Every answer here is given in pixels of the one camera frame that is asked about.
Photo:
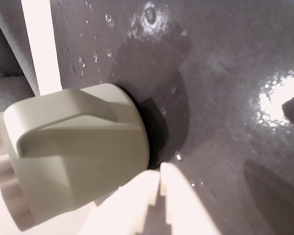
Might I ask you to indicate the grey fabric sofa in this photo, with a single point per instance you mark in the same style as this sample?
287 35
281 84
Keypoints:
5 61

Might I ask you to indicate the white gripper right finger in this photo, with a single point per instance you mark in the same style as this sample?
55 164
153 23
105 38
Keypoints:
183 208

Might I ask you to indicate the dark glossy table mat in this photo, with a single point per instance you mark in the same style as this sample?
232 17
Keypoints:
235 73

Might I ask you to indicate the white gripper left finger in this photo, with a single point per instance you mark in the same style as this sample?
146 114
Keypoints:
127 208

